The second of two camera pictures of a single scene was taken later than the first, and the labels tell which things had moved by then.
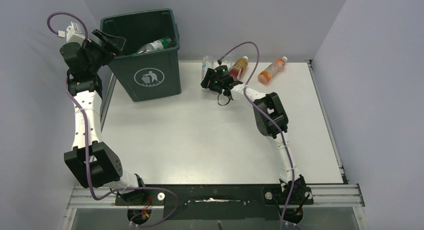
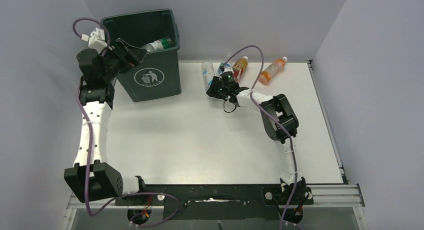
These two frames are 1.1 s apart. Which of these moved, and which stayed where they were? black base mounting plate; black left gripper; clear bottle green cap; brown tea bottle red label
Moved: black left gripper
Stayed: brown tea bottle red label; black base mounting plate; clear bottle green cap
